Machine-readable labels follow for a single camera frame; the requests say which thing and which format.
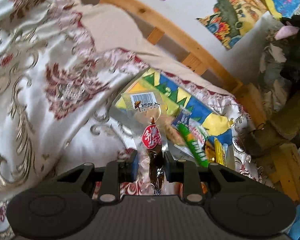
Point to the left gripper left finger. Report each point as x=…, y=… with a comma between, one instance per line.
x=116, y=173

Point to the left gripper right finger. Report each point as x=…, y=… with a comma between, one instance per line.
x=186, y=173

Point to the gold foil snack packet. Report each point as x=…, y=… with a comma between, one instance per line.
x=210, y=152

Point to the green candy stick pack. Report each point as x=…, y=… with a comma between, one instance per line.
x=193, y=145

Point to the yellow snack bar wrapper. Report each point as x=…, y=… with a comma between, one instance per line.
x=220, y=152

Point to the dark date snack packet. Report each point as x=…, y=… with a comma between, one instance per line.
x=146, y=111

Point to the rice cracker pack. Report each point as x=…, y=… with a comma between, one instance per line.
x=172, y=133

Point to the white green seaweed snack bag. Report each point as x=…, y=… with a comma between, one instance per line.
x=198, y=132

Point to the blue stick snack pack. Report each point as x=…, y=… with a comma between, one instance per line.
x=183, y=117

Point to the grey tray with drawing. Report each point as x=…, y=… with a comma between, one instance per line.
x=174, y=96

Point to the floral satin bedspread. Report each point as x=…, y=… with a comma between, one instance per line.
x=55, y=88

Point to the wooden shelf furniture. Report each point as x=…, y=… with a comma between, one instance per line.
x=281, y=164

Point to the brown hanging coat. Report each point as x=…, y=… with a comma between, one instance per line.
x=282, y=127

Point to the cream pillow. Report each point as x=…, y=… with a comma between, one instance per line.
x=111, y=27

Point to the black hanging garment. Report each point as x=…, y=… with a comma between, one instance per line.
x=291, y=68

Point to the countryside landscape drawing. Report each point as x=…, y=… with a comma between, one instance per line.
x=232, y=19

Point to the pink cloth piece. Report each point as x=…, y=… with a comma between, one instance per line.
x=286, y=31

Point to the wooden bed rail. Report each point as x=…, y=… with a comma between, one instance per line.
x=198, y=59

